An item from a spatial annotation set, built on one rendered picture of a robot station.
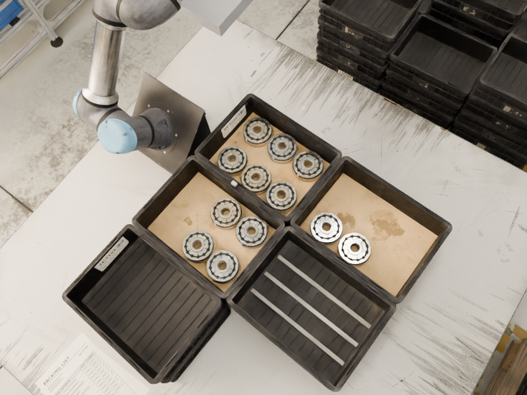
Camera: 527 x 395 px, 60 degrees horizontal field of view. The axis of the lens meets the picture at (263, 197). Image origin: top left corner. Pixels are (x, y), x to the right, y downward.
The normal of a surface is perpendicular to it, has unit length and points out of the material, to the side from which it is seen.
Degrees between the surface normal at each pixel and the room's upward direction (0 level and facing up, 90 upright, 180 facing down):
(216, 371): 0
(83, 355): 0
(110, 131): 44
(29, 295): 0
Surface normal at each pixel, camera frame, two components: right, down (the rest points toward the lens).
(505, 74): -0.07, -0.36
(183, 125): -0.46, 0.25
